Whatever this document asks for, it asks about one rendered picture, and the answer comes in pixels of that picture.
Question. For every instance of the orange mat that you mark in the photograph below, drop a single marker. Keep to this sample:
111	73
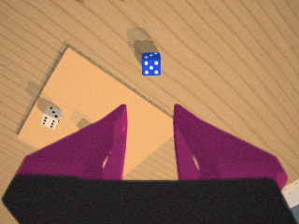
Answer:
85	93

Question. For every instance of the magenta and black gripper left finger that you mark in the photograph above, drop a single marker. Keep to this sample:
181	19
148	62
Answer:
84	152

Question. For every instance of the white dice with black pips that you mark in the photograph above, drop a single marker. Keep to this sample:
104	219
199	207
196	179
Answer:
51	117

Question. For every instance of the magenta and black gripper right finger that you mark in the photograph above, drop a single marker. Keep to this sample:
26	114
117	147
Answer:
219	155

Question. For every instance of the blue dice with white pips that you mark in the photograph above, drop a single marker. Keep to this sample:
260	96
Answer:
151	63

